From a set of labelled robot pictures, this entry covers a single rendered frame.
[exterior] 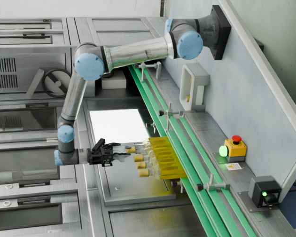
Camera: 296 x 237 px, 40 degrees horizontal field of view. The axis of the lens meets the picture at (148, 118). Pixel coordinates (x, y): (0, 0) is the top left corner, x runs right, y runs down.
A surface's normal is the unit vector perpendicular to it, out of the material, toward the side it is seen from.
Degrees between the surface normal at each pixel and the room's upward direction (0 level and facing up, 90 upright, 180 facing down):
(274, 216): 90
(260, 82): 0
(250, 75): 0
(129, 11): 90
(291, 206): 90
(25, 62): 90
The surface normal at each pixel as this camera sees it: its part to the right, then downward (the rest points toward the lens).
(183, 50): 0.30, 0.47
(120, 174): 0.06, -0.88
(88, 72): 0.04, 0.52
